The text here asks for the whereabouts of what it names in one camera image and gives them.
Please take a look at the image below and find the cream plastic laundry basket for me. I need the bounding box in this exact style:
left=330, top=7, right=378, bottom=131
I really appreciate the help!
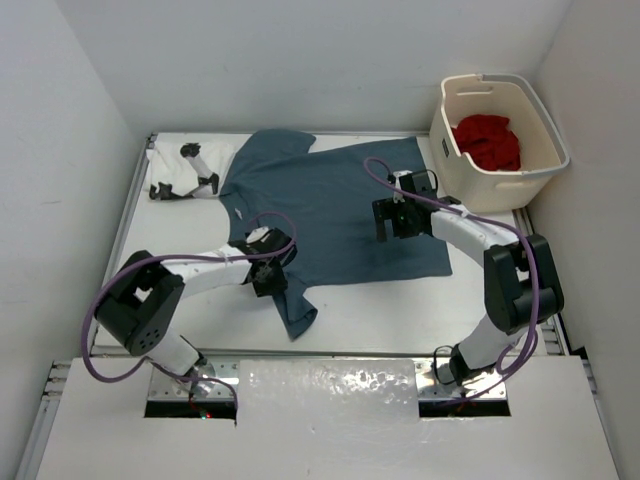
left=429, top=74, right=570, bottom=214

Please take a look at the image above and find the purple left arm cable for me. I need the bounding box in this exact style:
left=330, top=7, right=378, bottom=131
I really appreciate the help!
left=81, top=211, right=298, bottom=404

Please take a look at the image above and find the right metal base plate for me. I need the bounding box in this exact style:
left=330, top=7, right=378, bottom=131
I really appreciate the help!
left=414, top=356, right=508, bottom=402

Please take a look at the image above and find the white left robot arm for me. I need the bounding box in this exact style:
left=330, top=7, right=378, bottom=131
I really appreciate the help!
left=92, top=227, right=297, bottom=384

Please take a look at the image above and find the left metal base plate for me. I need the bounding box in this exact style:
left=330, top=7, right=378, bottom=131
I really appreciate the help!
left=147, top=358, right=239, bottom=402

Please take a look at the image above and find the metal base plate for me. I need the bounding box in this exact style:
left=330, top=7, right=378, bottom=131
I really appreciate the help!
left=147, top=358, right=239, bottom=402
left=414, top=356, right=508, bottom=402

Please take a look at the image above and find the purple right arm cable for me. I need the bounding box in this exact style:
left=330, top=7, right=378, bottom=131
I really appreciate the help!
left=363, top=157, right=540, bottom=401

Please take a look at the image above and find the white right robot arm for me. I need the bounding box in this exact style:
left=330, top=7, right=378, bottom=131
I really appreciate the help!
left=372, top=170, right=564, bottom=386

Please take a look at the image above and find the red t shirt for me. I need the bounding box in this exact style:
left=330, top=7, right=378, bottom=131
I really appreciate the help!
left=452, top=114, right=521, bottom=171

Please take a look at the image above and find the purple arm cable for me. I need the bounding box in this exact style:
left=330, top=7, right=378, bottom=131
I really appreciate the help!
left=363, top=157, right=540, bottom=401
left=81, top=211, right=298, bottom=404

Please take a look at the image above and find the white printed t shirt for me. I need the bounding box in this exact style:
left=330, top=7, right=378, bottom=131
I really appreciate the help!
left=143, top=141, right=236, bottom=201

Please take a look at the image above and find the teal blue t shirt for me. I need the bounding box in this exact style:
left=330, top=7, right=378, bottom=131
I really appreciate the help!
left=219, top=130, right=452, bottom=339

